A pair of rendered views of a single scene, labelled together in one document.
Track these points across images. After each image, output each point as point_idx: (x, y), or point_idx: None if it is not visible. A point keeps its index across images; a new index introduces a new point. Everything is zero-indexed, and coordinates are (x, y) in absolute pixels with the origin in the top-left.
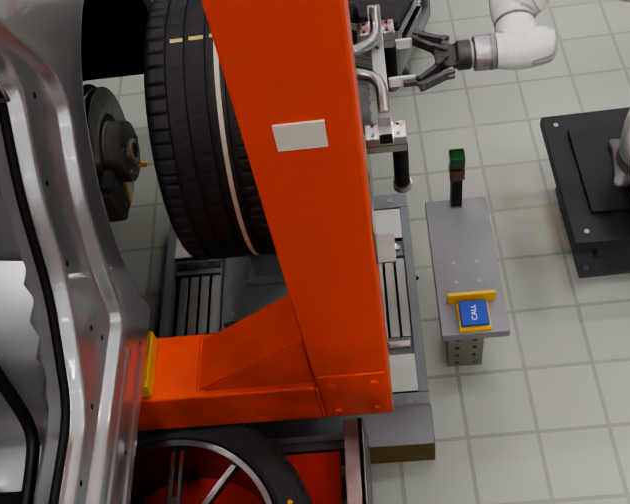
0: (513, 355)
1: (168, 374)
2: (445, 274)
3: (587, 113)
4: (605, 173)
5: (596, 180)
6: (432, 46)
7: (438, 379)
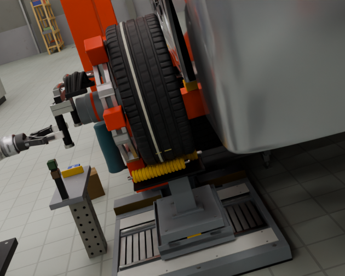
0: (73, 256)
1: (180, 90)
2: (81, 178)
3: None
4: None
5: None
6: (36, 136)
7: (113, 239)
